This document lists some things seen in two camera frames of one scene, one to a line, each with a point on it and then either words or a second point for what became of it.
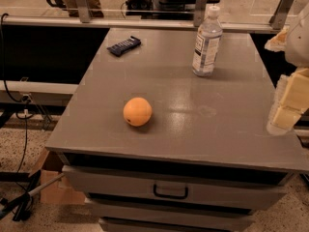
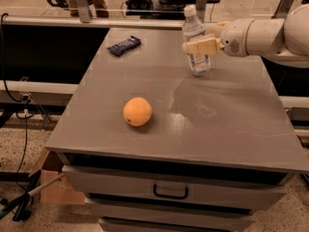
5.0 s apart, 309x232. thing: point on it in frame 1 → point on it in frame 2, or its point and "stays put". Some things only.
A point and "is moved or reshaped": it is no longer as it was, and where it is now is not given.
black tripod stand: (22, 205) stays put
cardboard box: (58, 192) stays put
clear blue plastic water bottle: (208, 43) is moved or reshaped
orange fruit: (137, 111) stays put
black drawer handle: (170, 196) stays put
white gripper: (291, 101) → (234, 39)
